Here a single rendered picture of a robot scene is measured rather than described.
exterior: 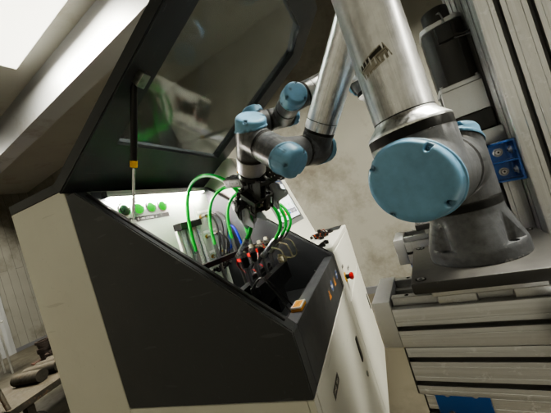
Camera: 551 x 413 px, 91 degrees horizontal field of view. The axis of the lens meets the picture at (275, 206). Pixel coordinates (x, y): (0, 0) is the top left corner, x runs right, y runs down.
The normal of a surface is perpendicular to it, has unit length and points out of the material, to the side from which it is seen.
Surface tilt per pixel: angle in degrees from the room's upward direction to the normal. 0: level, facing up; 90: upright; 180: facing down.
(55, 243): 90
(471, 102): 90
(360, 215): 90
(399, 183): 97
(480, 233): 73
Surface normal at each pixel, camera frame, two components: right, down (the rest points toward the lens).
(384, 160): -0.66, 0.33
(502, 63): -0.46, 0.13
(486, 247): -0.44, -0.19
